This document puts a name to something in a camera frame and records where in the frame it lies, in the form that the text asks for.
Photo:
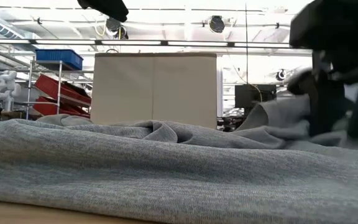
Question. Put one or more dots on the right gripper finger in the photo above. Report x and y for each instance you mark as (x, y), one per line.
(303, 83)
(339, 105)

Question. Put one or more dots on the grey knit sweater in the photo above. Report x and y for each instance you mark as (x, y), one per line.
(166, 174)

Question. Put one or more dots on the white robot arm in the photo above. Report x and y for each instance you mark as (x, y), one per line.
(6, 87)

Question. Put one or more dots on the black computer monitor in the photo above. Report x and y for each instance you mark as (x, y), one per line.
(250, 96)

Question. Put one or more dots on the beige fabric storage bin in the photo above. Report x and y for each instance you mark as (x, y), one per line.
(154, 90)

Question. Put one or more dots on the silver metal shelf rack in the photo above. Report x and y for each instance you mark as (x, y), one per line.
(59, 81)

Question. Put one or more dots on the blue plastic bin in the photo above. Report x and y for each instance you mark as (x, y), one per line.
(57, 59)

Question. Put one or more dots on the red plastic bin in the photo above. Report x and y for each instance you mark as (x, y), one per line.
(47, 107)
(51, 85)

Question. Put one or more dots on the wooden workbench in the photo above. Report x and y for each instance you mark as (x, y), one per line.
(11, 114)

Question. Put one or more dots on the overhead frame rail with lights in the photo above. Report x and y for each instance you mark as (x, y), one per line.
(135, 42)

